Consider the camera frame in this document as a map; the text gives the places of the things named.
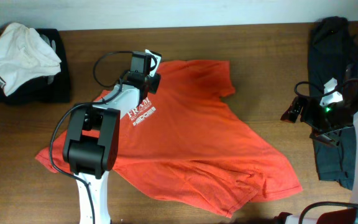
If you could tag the black folded garment on left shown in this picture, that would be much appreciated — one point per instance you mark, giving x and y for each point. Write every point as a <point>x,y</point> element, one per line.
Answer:
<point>54,89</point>

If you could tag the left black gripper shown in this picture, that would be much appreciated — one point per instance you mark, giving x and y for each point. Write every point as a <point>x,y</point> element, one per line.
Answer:
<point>153,86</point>

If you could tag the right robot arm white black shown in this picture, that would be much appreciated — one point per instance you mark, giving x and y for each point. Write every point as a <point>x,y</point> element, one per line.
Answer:
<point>328,211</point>

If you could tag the white crumpled garment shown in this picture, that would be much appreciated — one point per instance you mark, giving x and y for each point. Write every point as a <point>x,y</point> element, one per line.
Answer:
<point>24,56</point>

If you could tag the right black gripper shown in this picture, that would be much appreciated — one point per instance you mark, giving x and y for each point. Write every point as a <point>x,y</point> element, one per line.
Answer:
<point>310,105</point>

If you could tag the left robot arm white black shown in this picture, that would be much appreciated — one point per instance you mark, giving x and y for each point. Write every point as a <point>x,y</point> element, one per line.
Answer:
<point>92,137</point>

